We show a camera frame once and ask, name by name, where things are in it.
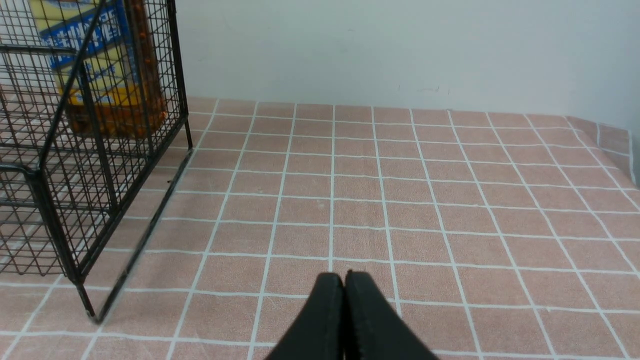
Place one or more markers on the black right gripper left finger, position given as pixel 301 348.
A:
pixel 317 331

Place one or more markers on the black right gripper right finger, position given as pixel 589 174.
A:
pixel 372 329

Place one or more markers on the amber cooking wine bottle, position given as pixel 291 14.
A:
pixel 120 63

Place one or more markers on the black wire mesh shelf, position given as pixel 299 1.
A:
pixel 64 195

